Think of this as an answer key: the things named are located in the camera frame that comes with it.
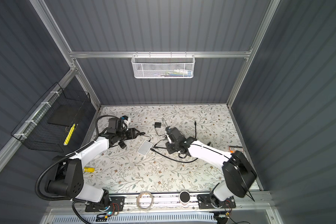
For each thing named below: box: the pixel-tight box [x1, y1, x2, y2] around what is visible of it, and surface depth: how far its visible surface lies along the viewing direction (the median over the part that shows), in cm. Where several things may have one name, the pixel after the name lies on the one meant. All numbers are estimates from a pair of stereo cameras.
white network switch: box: [136, 140, 154, 157], surface depth 95 cm
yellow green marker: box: [63, 123, 76, 147], surface depth 71 cm
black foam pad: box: [47, 104, 83, 127], surface depth 77 cm
